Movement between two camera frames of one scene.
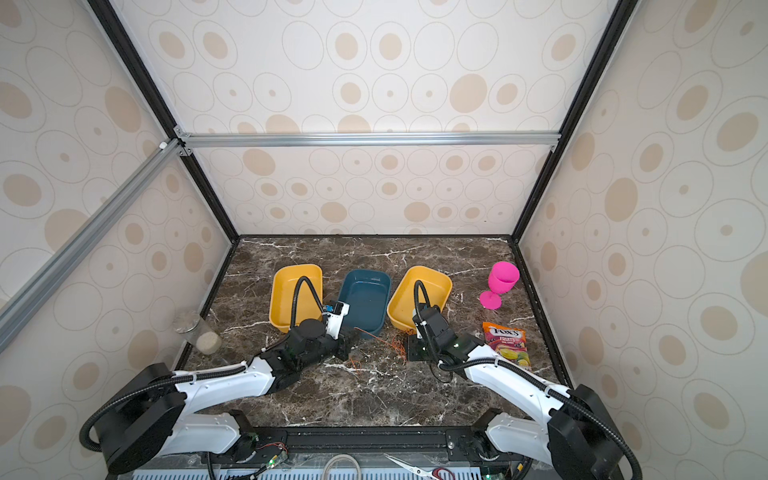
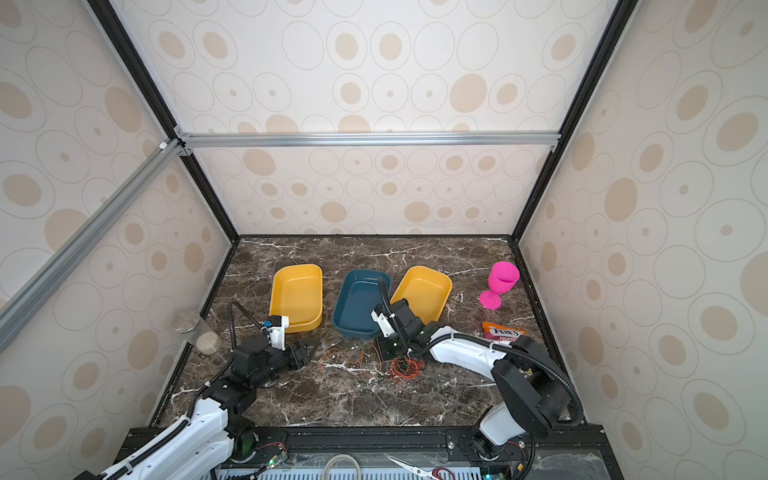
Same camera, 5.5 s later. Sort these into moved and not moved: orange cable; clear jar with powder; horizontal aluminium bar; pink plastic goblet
Moved: orange cable
Not moved: clear jar with powder; horizontal aluminium bar; pink plastic goblet
